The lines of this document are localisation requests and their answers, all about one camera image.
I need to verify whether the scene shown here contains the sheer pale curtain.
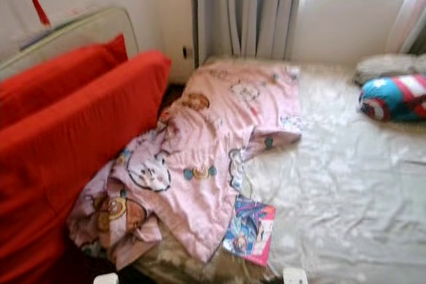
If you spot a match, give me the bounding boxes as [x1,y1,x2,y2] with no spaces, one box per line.
[385,0,426,55]

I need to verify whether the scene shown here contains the colourful comic book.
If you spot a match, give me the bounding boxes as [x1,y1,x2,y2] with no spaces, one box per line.
[223,196,277,267]

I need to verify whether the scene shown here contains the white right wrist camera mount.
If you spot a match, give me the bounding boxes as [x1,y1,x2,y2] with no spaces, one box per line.
[283,268,309,284]

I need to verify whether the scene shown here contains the red fabric sofa cushion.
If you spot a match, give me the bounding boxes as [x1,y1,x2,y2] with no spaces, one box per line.
[0,49,172,284]
[0,33,129,128]

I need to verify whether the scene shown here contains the grey floral bed sheet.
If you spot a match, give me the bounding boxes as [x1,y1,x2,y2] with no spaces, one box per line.
[140,58,426,284]

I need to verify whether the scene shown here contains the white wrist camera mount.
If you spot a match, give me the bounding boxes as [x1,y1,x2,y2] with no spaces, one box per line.
[93,273,119,284]
[283,268,309,284]

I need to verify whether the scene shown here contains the pink cartoon print blanket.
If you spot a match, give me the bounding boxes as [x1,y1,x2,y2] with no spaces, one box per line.
[67,61,302,271]

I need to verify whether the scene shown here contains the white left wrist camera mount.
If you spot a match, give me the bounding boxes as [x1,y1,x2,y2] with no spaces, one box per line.
[93,273,119,284]

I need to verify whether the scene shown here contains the blue red striped bolster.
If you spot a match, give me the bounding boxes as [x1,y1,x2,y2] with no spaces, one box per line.
[358,73,426,123]

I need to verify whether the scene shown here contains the grey pleated curtain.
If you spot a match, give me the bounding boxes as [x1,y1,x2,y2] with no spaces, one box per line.
[196,0,306,62]

